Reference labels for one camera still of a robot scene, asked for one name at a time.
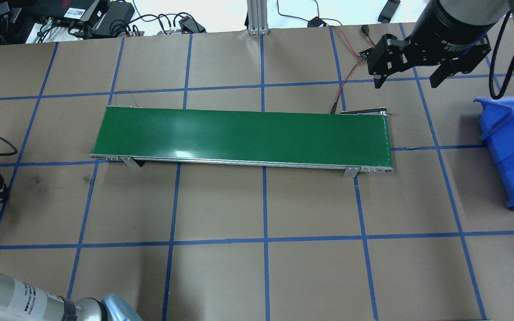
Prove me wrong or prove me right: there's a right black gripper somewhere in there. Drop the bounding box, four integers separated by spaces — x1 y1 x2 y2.
368 34 491 89

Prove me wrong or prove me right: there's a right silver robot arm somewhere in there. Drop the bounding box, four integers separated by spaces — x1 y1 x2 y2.
367 0 514 99

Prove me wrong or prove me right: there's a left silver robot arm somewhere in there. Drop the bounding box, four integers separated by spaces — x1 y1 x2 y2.
0 163 141 321

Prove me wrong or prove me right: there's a green conveyor belt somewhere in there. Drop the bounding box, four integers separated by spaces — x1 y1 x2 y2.
90 106 394 177

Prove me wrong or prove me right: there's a black power adapter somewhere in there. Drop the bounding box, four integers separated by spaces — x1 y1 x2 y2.
178 16 207 34

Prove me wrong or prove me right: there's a red black sensor wire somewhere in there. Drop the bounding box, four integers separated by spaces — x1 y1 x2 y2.
328 25 379 115

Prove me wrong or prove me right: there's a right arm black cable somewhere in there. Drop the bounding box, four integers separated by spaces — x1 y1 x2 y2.
489 11 514 99

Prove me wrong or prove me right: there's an aluminium profile post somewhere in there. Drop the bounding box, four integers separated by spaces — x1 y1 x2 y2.
246 0 269 35

